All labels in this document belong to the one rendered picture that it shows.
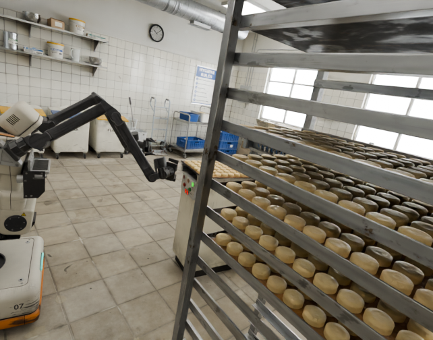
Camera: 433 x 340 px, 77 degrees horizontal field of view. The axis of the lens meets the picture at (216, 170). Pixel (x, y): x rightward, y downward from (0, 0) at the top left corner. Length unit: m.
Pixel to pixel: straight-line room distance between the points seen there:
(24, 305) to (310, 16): 1.90
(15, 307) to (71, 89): 4.20
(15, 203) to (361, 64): 1.75
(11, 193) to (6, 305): 0.60
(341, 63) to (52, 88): 5.22
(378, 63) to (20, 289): 1.90
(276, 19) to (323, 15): 0.12
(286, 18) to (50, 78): 5.05
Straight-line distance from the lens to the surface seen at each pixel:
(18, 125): 1.74
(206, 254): 2.31
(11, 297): 1.96
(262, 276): 0.79
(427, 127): 0.51
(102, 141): 5.20
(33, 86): 5.50
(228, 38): 0.77
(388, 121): 0.53
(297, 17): 0.67
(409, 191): 0.52
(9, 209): 1.89
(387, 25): 0.65
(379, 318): 0.65
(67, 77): 5.57
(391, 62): 0.54
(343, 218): 0.56
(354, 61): 0.57
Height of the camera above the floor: 1.50
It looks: 16 degrees down
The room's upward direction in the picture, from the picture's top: 10 degrees clockwise
